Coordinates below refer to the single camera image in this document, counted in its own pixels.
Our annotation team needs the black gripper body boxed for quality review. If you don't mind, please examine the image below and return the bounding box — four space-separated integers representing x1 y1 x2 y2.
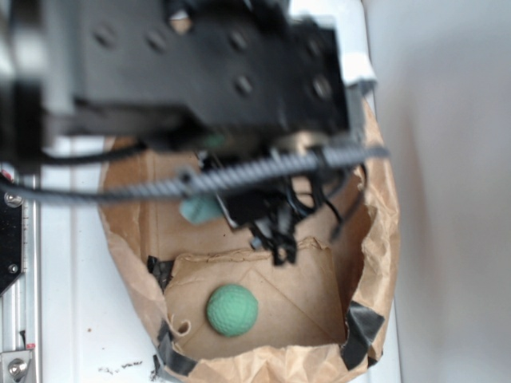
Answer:
199 151 366 266

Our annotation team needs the light blue knitted cloth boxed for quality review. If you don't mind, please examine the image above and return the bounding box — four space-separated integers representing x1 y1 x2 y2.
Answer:
179 195 223 225

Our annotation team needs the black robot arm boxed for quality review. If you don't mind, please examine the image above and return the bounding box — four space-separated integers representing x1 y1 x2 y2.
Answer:
1 1 371 265

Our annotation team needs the green dimpled ball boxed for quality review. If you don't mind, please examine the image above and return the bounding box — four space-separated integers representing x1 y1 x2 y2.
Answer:
206 284 259 338

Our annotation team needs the brown paper bag tray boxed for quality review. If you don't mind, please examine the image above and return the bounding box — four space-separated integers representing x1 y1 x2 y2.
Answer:
100 159 400 382

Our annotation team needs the grey braided cable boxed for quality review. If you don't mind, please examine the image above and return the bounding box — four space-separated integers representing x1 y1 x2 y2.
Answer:
0 145 390 207

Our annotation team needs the black metal bracket plate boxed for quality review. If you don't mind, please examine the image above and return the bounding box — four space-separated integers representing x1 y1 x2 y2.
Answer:
0 189 24 296

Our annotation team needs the aluminium frame rail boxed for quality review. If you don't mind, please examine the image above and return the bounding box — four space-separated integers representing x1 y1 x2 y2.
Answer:
1 195 42 382

